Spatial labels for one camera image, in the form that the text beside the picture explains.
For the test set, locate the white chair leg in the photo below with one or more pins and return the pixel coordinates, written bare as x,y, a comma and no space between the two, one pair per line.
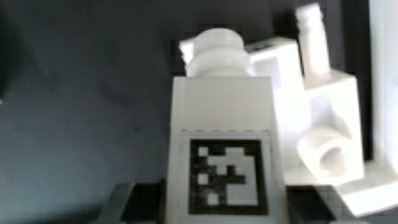
225,180

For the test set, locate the white chair seat piece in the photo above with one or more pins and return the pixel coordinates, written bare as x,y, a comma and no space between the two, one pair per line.
315,107

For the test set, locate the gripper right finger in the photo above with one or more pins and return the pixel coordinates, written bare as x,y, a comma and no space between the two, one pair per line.
308,209

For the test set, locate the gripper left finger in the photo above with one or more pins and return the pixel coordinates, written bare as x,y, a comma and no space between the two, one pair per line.
134,206

